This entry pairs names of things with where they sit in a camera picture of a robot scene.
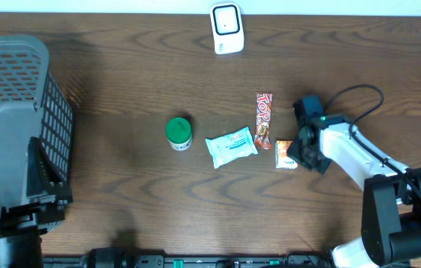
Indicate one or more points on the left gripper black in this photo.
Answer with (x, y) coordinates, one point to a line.
(31, 219)

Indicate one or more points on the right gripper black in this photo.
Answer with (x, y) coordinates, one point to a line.
(319, 165)

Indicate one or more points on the orange snack packet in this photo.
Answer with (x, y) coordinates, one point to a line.
(283, 161)

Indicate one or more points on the red Top chocolate bar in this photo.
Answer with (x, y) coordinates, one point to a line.
(264, 103)

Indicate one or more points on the teal wet wipes pack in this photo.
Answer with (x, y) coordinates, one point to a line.
(232, 146)

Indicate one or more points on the green lid white jar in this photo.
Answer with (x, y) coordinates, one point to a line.
(179, 134)

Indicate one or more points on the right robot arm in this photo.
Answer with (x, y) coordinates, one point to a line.
(391, 212)

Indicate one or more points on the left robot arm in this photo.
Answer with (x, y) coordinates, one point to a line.
(23, 250)

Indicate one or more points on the white barcode scanner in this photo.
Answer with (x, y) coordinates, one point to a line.
(227, 28)

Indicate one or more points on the grey plastic shopping basket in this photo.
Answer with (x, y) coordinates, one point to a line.
(31, 105)

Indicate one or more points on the black mounting rail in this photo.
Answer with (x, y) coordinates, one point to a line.
(159, 261)

